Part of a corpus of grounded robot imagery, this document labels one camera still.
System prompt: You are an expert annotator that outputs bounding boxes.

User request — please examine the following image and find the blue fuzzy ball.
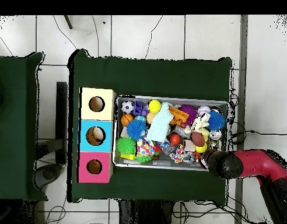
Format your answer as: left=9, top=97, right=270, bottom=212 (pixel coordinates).
left=206, top=111, right=226, bottom=132
left=126, top=119, right=148, bottom=141

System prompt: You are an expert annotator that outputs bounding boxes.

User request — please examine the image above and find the green fuzzy ball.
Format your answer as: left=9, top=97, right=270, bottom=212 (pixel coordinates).
left=116, top=136, right=137, bottom=155

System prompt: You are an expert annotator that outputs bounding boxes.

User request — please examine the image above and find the shallow clear mesh bin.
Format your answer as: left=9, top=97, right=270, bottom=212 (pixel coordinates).
left=111, top=94, right=230, bottom=172

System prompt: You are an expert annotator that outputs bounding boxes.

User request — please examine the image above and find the wooden box with three holes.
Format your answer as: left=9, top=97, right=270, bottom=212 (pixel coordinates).
left=75, top=87, right=117, bottom=184

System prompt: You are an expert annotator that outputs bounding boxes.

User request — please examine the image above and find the brown toy football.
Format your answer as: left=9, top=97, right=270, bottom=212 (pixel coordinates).
left=190, top=131, right=206, bottom=148

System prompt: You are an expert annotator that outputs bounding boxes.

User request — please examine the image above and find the multicoloured knotted fabric toy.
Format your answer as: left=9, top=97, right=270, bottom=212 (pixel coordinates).
left=169, top=144, right=190, bottom=164

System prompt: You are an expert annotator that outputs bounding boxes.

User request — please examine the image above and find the white baseball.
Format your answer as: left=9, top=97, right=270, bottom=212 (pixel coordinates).
left=197, top=105, right=211, bottom=117

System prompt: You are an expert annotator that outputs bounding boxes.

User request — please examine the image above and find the purple spiky ball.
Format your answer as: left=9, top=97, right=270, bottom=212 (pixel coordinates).
left=180, top=104, right=198, bottom=125

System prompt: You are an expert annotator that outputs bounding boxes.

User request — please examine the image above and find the orange plastic block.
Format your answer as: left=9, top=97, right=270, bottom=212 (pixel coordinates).
left=168, top=106, right=190, bottom=126

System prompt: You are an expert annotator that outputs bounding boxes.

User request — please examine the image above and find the mint green knitted cloth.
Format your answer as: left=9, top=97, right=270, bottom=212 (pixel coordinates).
left=145, top=102, right=174, bottom=144

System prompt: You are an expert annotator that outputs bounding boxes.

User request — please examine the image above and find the yellow ball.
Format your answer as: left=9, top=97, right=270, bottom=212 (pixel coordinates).
left=147, top=99, right=162, bottom=114

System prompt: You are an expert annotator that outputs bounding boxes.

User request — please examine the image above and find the small orange basketball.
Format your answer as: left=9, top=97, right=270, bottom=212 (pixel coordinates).
left=120, top=113, right=134, bottom=127

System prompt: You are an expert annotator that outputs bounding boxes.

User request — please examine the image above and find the black and white soccer ball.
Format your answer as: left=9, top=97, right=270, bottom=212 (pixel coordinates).
left=121, top=100, right=135, bottom=114

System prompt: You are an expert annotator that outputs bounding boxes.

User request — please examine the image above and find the dark green table cloth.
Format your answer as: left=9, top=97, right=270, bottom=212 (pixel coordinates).
left=67, top=48, right=233, bottom=203
left=0, top=51, right=48, bottom=202

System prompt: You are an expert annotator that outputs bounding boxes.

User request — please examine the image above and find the black upright panel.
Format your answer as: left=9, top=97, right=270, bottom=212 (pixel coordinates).
left=55, top=81, right=68, bottom=165

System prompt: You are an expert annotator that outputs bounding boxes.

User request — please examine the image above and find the grey rounded base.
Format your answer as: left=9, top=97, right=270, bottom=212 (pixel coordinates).
left=34, top=163, right=64, bottom=190

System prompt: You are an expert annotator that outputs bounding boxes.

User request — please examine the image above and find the black stand with legs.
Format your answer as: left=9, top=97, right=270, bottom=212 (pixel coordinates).
left=63, top=15, right=74, bottom=30

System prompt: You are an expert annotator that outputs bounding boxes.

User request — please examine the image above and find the black power cable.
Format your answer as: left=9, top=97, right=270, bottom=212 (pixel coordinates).
left=230, top=129, right=287, bottom=145

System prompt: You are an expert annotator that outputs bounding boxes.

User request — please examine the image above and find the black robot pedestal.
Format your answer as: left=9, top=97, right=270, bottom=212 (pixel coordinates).
left=118, top=199, right=176, bottom=224

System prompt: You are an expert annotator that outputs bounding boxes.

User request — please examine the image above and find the thin black floor cable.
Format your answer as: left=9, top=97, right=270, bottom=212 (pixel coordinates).
left=144, top=15, right=164, bottom=60

